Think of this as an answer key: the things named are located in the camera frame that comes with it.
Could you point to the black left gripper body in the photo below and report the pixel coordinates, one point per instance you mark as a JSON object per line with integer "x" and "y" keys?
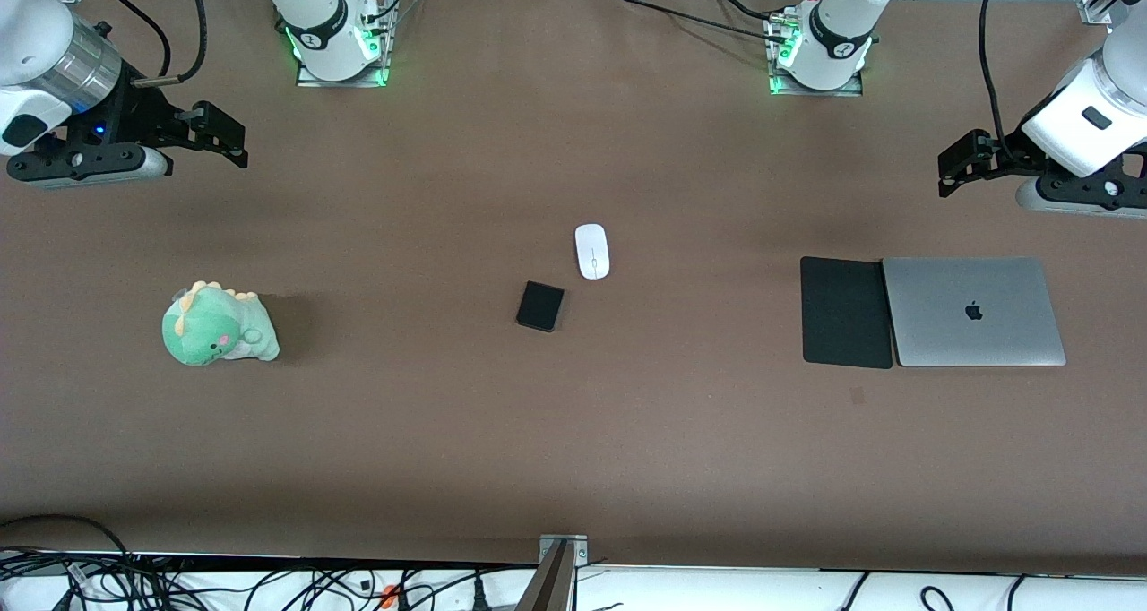
{"x": 1005, "y": 151}

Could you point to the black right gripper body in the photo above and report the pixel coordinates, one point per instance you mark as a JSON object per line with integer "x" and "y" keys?
{"x": 142, "y": 114}

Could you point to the black phone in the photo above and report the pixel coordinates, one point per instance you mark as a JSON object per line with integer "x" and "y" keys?
{"x": 540, "y": 306}

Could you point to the white computer mouse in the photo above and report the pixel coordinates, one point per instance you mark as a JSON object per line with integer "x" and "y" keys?
{"x": 592, "y": 253}

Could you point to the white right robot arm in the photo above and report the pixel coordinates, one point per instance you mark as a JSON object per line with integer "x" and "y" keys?
{"x": 323, "y": 20}

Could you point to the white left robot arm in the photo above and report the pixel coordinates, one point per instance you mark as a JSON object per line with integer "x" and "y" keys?
{"x": 842, "y": 29}

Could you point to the black mouse pad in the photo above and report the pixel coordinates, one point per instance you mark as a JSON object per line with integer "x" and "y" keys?
{"x": 842, "y": 311}

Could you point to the silver laptop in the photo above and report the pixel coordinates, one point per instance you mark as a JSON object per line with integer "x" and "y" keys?
{"x": 972, "y": 311}

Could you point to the green dinosaur plush toy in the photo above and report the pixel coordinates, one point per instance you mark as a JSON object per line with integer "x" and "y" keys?
{"x": 211, "y": 329}

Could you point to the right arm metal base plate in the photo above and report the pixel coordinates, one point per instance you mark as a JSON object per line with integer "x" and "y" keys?
{"x": 383, "y": 51}

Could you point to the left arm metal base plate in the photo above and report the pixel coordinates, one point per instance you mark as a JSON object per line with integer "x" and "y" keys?
{"x": 778, "y": 55}

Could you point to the metal table edge bracket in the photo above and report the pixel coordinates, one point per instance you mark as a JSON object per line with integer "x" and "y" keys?
{"x": 573, "y": 546}

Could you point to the dark camera post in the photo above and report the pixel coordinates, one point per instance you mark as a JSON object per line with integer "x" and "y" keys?
{"x": 548, "y": 584}

